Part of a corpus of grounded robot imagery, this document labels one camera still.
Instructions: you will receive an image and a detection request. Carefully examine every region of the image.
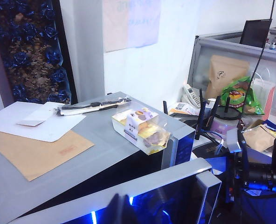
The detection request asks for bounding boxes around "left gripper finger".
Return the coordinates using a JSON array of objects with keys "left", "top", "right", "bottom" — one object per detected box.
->
[{"left": 106, "top": 193, "right": 138, "bottom": 224}]

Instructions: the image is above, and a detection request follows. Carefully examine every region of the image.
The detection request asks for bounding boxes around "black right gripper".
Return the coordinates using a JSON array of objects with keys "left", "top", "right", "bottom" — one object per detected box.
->
[{"left": 225, "top": 129, "right": 276, "bottom": 204}]

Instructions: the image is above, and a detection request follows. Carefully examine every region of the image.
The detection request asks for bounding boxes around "black glass microwave door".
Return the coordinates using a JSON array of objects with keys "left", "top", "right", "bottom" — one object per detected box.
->
[{"left": 8, "top": 157, "right": 222, "bottom": 224}]

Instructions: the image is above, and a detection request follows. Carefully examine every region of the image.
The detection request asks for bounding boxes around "clear pastry snack box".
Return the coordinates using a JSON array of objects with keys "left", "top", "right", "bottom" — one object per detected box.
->
[{"left": 111, "top": 107, "right": 171, "bottom": 156}]

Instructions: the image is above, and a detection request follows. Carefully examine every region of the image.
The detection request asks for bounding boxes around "black Midea microwave oven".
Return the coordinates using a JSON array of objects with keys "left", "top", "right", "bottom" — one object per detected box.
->
[{"left": 0, "top": 91, "right": 197, "bottom": 224}]

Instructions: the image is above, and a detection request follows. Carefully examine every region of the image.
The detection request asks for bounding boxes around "small kraft snack pouch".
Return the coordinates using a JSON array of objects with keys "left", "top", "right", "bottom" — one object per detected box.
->
[{"left": 241, "top": 125, "right": 276, "bottom": 152}]

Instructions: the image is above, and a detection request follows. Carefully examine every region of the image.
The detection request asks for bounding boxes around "white jar with black lid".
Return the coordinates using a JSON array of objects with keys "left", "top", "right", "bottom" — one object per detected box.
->
[{"left": 210, "top": 106, "right": 242, "bottom": 140}]

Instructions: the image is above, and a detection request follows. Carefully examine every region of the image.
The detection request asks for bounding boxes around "black router with antennas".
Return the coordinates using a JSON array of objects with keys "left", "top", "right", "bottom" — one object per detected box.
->
[{"left": 162, "top": 90, "right": 233, "bottom": 164}]

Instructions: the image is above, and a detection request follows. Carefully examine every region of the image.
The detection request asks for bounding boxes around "blue and yellow snack packet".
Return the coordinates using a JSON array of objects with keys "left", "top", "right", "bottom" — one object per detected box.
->
[{"left": 260, "top": 119, "right": 276, "bottom": 137}]

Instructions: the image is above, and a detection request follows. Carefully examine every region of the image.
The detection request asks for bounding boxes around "green chips bag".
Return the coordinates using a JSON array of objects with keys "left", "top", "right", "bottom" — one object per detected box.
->
[{"left": 221, "top": 76, "right": 266, "bottom": 115}]

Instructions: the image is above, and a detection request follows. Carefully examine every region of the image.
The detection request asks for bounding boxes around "white leaflet with QR code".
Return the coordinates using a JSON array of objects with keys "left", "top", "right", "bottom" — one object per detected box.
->
[{"left": 168, "top": 102, "right": 199, "bottom": 117}]

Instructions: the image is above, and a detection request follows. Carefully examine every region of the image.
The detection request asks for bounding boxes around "white desk telephone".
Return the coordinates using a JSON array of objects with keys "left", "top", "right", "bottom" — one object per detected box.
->
[{"left": 183, "top": 83, "right": 203, "bottom": 108}]

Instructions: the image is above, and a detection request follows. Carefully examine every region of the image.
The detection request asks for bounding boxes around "large kraft paper pouch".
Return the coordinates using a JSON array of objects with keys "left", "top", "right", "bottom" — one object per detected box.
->
[{"left": 205, "top": 55, "right": 250, "bottom": 100}]

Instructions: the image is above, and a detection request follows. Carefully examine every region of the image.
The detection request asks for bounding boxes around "brown paper envelope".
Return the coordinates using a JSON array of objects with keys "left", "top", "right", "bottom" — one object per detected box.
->
[{"left": 0, "top": 129, "right": 96, "bottom": 182}]

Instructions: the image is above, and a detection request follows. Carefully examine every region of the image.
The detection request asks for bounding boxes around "white paper sheet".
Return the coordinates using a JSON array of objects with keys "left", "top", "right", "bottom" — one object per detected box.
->
[{"left": 0, "top": 101, "right": 87, "bottom": 143}]

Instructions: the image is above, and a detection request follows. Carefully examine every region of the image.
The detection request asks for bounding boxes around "frosted office partition panel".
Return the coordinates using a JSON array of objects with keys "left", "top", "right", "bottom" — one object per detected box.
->
[{"left": 186, "top": 24, "right": 276, "bottom": 112}]

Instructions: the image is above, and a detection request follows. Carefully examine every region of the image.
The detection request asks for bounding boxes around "black and white packaged tool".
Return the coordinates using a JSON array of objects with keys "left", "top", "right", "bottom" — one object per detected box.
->
[{"left": 55, "top": 98, "right": 131, "bottom": 117}]

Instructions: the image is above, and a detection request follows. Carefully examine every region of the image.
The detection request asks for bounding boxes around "small white card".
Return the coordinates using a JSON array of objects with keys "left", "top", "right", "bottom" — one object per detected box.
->
[{"left": 15, "top": 109, "right": 54, "bottom": 128}]

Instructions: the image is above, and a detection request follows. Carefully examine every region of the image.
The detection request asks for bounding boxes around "black computer monitor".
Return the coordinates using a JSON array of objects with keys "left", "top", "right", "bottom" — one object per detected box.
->
[{"left": 239, "top": 20, "right": 273, "bottom": 49}]

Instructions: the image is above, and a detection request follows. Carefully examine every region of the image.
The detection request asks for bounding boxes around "blue network cable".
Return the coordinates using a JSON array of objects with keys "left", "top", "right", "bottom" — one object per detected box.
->
[{"left": 203, "top": 130, "right": 225, "bottom": 143}]

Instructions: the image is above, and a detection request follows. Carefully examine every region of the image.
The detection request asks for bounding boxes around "thin black cable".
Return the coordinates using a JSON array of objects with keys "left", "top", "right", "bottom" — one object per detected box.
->
[{"left": 246, "top": 0, "right": 276, "bottom": 98}]

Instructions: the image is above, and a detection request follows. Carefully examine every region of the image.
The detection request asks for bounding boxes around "pale paper wall poster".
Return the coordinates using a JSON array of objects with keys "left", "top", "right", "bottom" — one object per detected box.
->
[{"left": 102, "top": 0, "right": 162, "bottom": 52}]

